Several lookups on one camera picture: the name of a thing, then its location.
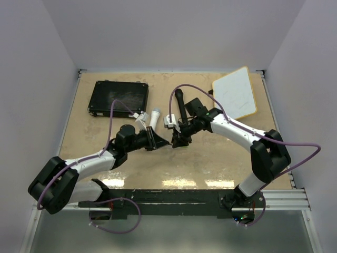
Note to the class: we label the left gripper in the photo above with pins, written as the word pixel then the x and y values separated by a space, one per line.
pixel 154 141

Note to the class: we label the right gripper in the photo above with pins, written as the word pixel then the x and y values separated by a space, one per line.
pixel 184 140

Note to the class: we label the yellow framed whiteboard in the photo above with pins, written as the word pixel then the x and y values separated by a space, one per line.
pixel 234 92

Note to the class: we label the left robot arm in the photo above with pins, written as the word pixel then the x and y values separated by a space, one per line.
pixel 60 182

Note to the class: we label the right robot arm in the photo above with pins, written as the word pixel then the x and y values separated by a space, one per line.
pixel 269 157

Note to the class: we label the white microphone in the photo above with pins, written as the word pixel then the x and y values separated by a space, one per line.
pixel 155 114

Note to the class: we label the black microphone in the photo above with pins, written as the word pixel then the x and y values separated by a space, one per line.
pixel 179 95

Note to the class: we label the black case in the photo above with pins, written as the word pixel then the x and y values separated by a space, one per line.
pixel 132 98

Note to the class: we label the aluminium table frame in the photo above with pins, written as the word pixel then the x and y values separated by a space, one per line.
pixel 290 200

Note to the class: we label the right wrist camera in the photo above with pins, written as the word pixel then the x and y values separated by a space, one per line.
pixel 169 121

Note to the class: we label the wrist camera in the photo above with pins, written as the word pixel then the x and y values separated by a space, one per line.
pixel 141 120
pixel 169 121

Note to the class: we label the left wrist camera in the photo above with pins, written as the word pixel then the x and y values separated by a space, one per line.
pixel 141 120

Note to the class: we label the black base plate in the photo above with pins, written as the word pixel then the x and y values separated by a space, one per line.
pixel 163 202

